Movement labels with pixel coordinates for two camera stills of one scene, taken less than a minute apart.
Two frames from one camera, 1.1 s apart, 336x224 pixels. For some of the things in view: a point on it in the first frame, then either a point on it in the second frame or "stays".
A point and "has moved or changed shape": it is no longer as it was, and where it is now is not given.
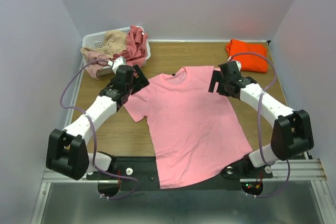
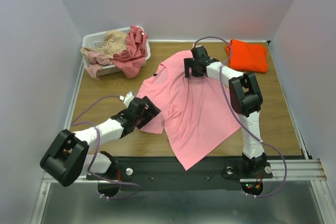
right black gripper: [219, 83] → [189, 64]
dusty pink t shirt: [94, 67] stays
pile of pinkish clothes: [136, 46] stays
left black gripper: [143, 82] → [150, 113]
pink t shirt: [197, 135] has moved or changed shape
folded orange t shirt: [252, 56] stays
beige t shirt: [115, 43] stays
